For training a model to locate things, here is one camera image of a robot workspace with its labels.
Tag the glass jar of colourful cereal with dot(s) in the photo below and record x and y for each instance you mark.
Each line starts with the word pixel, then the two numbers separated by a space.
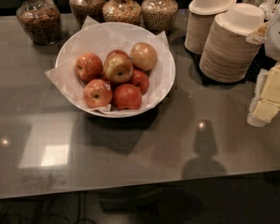
pixel 127 11

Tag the stack of paper bowls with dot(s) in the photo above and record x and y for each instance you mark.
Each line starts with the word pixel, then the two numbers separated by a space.
pixel 226 54
pixel 201 16

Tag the red apple front left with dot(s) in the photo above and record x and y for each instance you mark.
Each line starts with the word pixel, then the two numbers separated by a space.
pixel 97 93

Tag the glass jar of pale cereal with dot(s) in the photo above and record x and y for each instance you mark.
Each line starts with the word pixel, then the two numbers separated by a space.
pixel 159 15

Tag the yellow-red centre apple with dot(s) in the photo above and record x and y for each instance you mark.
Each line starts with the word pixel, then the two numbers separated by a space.
pixel 118 68

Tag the red apple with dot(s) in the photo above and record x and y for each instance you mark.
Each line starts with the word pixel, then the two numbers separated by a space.
pixel 97 93
pixel 88 66
pixel 140 80
pixel 127 96
pixel 117 52

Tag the yellow-red back right apple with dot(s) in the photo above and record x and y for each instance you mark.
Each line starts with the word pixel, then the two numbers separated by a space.
pixel 143 56

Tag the yellow-red apple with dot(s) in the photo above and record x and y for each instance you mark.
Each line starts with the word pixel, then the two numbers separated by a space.
pixel 143 56
pixel 118 68

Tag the red apple far left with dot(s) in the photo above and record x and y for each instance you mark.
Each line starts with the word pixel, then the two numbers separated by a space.
pixel 88 66

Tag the red apple back centre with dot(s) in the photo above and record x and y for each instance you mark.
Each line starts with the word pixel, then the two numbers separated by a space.
pixel 117 52

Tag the white paper liner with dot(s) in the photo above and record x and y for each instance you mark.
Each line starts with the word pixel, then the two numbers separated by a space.
pixel 63 78

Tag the front stack of paper bowls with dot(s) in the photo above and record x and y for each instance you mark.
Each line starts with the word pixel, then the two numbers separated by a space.
pixel 226 54

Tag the glass jar of granola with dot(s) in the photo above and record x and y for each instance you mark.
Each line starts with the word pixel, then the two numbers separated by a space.
pixel 40 20

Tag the white bowl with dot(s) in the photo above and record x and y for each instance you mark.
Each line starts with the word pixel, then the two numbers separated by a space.
pixel 165 69

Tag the red apple front right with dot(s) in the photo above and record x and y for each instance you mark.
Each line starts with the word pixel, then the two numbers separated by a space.
pixel 127 96

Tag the glass jar of dark cereal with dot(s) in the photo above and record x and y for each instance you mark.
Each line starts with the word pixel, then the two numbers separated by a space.
pixel 81 9

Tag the back stack of paper bowls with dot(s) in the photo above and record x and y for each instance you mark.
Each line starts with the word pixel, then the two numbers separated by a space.
pixel 201 16

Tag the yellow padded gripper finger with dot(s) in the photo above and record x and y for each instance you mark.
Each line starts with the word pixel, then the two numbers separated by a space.
pixel 258 36
pixel 265 105

